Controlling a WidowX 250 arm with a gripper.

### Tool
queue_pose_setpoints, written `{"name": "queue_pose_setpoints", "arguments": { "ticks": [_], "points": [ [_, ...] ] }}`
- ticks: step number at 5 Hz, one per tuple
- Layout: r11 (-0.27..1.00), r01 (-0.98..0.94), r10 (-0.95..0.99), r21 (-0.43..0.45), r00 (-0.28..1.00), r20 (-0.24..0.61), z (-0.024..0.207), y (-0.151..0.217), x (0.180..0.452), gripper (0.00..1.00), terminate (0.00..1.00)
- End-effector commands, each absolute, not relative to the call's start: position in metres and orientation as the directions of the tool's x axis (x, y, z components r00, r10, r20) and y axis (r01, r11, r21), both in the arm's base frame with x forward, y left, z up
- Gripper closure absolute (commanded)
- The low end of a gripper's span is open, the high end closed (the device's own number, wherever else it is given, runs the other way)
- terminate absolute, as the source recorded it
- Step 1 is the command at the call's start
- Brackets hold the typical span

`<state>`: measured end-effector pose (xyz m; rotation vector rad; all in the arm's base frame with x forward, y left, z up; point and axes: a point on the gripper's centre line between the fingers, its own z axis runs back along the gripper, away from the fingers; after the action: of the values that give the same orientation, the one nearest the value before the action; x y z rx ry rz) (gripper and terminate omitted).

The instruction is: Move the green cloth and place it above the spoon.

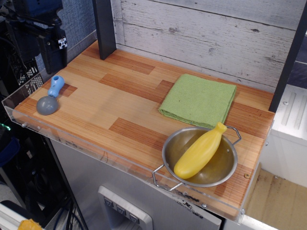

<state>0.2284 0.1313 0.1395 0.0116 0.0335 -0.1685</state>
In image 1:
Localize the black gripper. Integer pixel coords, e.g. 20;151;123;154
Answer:
9;10;67;74

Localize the green cloth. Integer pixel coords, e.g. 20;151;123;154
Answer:
159;74;236;129

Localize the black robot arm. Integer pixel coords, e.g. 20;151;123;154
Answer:
6;0;68;74

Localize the black perforated crate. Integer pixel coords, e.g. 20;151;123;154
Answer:
0;32;43;94

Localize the blue grey ice cream scoop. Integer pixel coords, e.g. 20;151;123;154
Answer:
36;75;65;115

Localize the clear acrylic table guard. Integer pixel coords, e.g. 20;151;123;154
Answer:
3;42;274;230

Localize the yellow object bottom left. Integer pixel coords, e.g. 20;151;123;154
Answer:
17;219;43;230

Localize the yellow plastic banana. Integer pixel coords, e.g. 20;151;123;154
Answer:
174;122;227;180

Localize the white toy sink unit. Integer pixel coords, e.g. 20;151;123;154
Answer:
260;85;307;187

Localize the black vertical post left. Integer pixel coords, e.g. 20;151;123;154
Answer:
92;0;117;60

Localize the black vertical post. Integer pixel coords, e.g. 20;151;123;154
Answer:
92;0;117;60
269;1;307;113

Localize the steel wok with handles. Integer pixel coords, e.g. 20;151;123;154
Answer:
152;127;238;190

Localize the black vertical post right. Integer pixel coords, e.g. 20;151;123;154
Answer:
269;1;307;113

